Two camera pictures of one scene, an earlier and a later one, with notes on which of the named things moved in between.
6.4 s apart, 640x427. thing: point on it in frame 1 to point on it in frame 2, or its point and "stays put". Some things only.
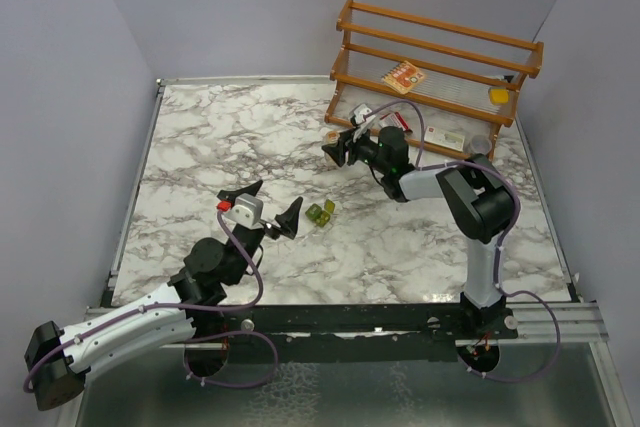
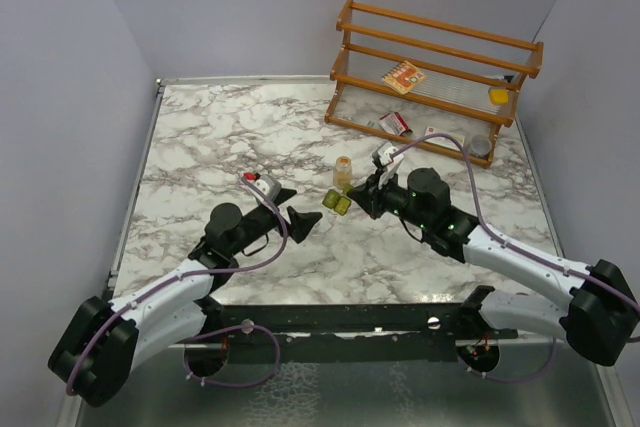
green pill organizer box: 318,216 to 333,200
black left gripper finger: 251,189 to 284,194
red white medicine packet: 395,120 stays put
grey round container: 480,144 stays put
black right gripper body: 363,149 to 390,197
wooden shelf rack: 440,83 stays put
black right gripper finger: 337,151 to 365,197
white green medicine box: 444,138 stays put
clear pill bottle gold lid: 333,137 to 343,172
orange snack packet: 403,77 stays put
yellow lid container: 499,96 stays put
